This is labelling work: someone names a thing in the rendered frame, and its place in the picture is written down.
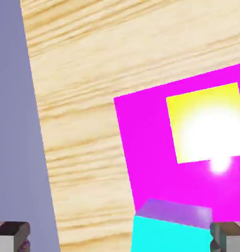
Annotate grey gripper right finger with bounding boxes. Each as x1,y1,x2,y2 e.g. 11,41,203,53
210,221,240,252

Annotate small yellow cube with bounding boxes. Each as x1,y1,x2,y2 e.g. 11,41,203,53
165,82,240,164

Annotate large magenta box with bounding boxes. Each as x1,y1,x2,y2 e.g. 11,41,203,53
113,62,240,223

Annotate small cyan cube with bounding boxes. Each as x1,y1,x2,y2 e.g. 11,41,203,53
130,198,214,252

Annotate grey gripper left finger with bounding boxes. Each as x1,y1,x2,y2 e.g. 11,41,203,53
0,221,31,252

